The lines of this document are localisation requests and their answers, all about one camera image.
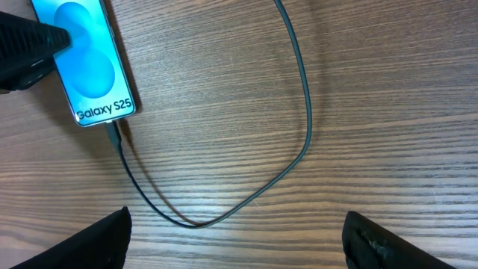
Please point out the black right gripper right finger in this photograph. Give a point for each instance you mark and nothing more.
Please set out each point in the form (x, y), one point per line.
(367, 245)

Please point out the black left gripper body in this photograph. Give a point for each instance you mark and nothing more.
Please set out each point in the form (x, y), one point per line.
(27, 76)

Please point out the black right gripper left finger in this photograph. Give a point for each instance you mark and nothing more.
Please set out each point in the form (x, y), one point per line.
(104, 244)

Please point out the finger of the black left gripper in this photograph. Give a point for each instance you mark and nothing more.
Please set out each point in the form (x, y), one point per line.
(25, 42)

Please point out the blue Galaxy smartphone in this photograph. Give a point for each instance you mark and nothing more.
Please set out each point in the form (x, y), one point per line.
(91, 70)

